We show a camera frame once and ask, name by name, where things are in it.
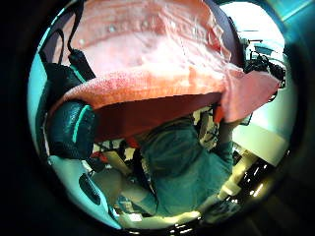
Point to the pink cloth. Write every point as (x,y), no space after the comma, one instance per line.
(157,65)

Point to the the person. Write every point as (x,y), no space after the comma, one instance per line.
(183,164)

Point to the white marker cube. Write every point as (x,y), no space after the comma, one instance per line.
(207,128)

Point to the black equipment stand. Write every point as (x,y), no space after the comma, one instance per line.
(265,64)

